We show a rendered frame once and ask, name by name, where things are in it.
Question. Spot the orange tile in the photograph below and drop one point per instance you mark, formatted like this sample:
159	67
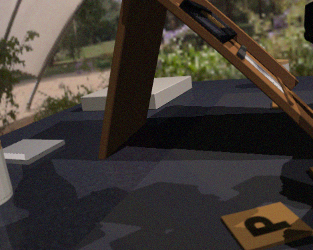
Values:
212	19

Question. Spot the white paper ticket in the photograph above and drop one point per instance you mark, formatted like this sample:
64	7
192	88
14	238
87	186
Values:
263	72

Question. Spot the brown wooden board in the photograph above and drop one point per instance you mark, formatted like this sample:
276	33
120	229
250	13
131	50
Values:
135	56

